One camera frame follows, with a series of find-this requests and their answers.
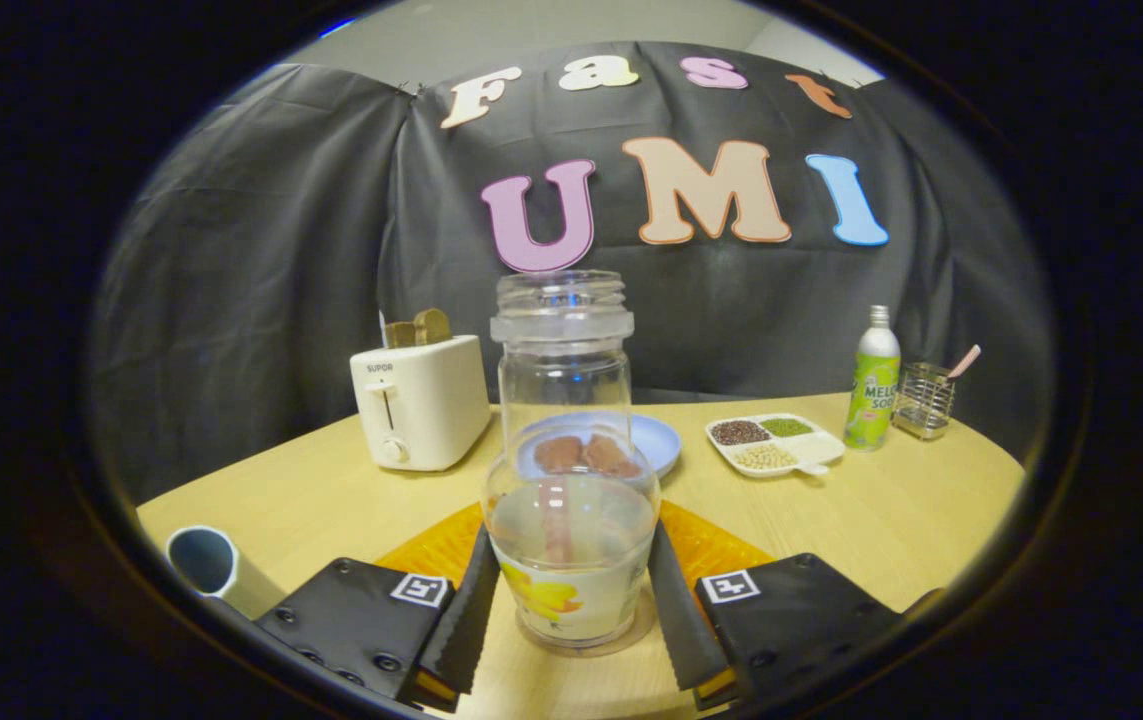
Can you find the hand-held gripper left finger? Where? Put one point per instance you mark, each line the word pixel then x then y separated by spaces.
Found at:
pixel 461 625

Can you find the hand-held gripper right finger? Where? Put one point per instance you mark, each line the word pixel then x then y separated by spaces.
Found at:
pixel 686 625

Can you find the clear glass juice bottle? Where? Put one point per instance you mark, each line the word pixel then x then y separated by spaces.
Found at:
pixel 571 600

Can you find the green soda bottle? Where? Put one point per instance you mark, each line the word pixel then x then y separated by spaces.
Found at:
pixel 871 400

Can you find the wooden table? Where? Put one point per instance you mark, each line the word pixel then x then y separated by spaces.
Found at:
pixel 831 530

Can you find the brown food pieces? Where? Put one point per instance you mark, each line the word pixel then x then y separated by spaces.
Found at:
pixel 611 456

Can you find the blue plate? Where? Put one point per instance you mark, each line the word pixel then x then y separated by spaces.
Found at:
pixel 661 440

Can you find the white divided bean dish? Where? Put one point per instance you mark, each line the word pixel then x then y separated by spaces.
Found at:
pixel 771 445

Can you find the white toaster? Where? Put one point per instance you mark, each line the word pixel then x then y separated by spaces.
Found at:
pixel 431 410

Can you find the brown toast slices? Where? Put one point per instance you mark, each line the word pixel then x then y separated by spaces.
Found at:
pixel 429 326

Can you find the pink spoon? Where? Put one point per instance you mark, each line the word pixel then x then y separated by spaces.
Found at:
pixel 966 360

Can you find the black backdrop cloth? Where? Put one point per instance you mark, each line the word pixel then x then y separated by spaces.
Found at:
pixel 261 250

